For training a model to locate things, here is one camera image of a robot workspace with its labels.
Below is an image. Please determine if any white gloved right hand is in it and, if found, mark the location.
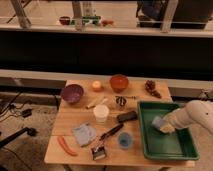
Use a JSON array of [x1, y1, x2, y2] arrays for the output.
[[160, 115, 175, 133]]

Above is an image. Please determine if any blue yellow sponge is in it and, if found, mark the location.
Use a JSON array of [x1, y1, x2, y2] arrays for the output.
[[151, 115, 175, 134]]

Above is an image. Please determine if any green plastic tray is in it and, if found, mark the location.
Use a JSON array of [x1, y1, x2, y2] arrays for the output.
[[137, 101, 199, 161]]

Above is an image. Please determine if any brown pine cone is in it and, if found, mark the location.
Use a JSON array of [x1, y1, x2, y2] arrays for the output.
[[145, 80, 161, 98]]

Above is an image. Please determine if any black rectangular case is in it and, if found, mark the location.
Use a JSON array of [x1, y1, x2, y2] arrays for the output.
[[117, 111, 138, 123]]

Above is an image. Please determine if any small blue cup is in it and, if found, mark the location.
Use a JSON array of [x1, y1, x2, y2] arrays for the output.
[[118, 132, 133, 149]]

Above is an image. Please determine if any orange bowl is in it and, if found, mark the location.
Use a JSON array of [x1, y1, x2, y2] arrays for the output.
[[110, 74, 129, 93]]

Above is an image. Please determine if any wooden stick utensil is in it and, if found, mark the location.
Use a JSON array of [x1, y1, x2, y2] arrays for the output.
[[86, 97, 108, 109]]

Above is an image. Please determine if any white plastic cup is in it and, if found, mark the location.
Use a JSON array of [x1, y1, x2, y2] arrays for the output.
[[93, 105, 109, 123]]

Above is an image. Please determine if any metal binder clip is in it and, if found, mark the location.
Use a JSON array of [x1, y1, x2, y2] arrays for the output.
[[91, 145, 107, 160]]

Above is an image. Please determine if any small orange fruit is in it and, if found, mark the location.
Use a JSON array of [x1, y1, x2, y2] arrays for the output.
[[92, 81, 103, 92]]

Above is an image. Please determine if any blue folded cloth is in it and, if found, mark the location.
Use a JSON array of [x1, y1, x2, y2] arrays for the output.
[[72, 123, 96, 147]]

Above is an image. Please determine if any purple bowl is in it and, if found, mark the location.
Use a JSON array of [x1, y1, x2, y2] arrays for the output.
[[61, 84, 84, 104]]

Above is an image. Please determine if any orange carrot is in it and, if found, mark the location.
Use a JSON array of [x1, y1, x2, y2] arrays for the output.
[[57, 136, 78, 156]]

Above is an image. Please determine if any orange background object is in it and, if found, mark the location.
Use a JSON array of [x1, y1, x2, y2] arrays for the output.
[[101, 20, 114, 27]]

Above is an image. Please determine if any green background object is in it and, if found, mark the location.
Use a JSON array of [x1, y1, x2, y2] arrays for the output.
[[70, 16, 101, 25]]

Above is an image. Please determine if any dark red background bowl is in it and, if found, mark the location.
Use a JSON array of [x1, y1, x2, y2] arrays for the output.
[[59, 16, 70, 25]]

